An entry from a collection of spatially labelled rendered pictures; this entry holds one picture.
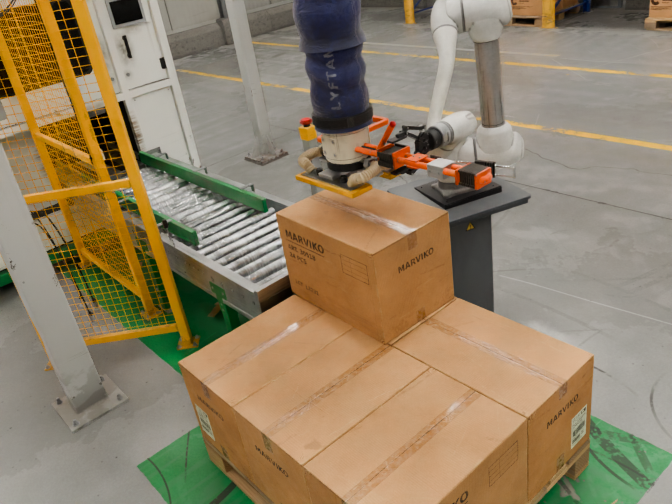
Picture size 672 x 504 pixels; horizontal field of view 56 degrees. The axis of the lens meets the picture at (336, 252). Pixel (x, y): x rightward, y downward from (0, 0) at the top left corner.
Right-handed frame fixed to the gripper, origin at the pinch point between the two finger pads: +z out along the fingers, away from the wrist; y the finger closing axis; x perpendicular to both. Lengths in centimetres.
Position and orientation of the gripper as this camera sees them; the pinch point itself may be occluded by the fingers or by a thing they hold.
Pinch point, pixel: (395, 156)
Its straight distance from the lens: 224.4
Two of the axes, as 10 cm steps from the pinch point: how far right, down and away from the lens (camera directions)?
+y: 1.4, 8.7, 4.8
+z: -7.4, 4.1, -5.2
